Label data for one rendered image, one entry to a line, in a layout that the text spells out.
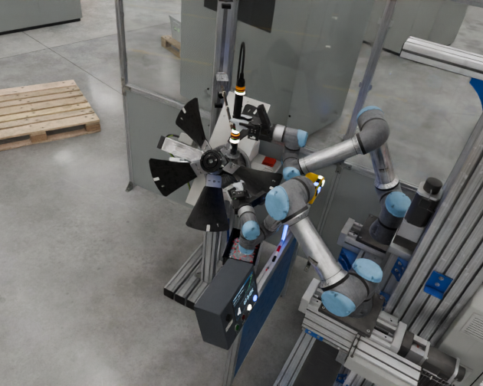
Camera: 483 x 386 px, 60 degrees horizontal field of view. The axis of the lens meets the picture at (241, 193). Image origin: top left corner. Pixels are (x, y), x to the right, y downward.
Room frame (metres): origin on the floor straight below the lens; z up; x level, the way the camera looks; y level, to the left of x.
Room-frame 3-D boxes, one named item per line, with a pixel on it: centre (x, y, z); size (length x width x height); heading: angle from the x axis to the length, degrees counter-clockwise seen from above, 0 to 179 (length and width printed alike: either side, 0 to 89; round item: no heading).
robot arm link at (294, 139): (1.67, -0.21, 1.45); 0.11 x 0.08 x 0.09; 78
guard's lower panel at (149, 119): (2.39, -0.21, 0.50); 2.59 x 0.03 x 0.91; 68
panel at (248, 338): (1.50, -0.23, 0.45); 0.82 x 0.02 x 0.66; 158
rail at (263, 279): (1.50, -0.23, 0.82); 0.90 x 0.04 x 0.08; 158
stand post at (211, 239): (1.87, 0.15, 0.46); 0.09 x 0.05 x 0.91; 68
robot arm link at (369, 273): (1.10, -0.52, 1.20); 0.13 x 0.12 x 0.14; 139
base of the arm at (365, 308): (1.10, -0.52, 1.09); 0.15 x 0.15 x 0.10
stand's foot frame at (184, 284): (1.96, 0.12, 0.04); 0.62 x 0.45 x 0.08; 158
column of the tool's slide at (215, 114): (2.43, 0.23, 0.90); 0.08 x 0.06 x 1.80; 103
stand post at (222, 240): (2.09, 0.07, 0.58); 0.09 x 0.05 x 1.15; 68
